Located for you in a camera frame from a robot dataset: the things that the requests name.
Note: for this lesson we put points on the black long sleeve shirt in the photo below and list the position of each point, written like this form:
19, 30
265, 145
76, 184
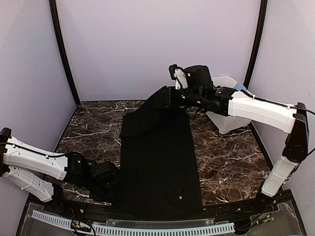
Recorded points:
159, 176

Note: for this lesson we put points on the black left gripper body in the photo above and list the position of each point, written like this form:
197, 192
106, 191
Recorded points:
99, 192

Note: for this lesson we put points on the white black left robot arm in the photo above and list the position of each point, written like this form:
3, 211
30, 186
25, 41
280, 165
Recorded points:
19, 161

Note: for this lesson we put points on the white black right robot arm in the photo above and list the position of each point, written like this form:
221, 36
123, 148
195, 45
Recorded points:
290, 119

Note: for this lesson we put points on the white plastic bin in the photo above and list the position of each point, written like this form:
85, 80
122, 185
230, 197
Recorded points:
229, 123

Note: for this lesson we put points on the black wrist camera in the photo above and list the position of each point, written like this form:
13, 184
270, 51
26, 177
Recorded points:
105, 172
191, 77

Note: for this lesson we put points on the black frame post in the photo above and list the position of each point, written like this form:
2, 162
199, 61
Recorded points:
256, 42
62, 50

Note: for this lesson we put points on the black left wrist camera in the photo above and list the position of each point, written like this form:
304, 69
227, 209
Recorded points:
105, 172

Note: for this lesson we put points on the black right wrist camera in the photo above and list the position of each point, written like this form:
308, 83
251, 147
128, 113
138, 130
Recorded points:
191, 77

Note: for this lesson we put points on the white slotted cable duct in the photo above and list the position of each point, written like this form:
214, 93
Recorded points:
115, 227

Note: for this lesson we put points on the light blue polo shirt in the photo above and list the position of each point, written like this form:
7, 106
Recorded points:
240, 87

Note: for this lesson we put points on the black left frame post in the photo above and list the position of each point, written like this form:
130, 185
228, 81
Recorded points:
62, 50

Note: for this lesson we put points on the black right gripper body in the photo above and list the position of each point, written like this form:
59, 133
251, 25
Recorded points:
194, 98

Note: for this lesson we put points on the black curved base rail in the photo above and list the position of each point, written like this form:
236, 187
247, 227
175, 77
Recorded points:
95, 212

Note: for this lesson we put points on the black right frame post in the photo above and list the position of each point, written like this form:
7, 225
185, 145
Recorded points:
256, 42

